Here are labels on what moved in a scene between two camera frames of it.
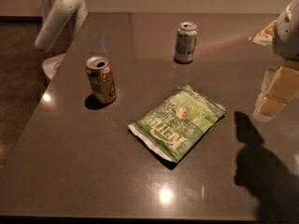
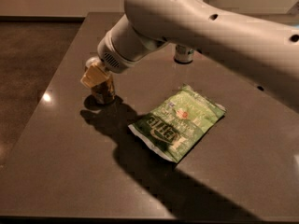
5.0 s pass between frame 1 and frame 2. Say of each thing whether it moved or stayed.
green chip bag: stayed
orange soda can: stayed
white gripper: moved
